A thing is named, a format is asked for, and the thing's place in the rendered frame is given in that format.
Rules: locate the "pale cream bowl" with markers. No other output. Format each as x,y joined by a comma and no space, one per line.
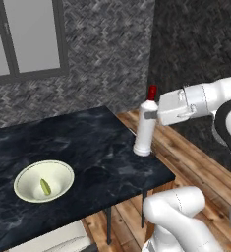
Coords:
55,175

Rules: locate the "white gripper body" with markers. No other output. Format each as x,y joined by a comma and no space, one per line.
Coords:
171,107

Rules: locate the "green lemon wedge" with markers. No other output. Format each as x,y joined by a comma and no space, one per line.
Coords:
45,187

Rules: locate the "white bottle with red cap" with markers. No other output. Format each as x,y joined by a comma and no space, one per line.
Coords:
145,127

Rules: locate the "black table leg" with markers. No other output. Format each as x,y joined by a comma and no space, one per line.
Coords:
109,225
143,210

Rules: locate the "grey framed window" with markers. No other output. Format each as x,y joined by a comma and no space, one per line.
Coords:
25,36

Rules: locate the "white stool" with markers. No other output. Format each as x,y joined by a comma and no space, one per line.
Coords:
59,239

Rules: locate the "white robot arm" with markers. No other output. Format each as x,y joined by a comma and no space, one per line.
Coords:
199,98

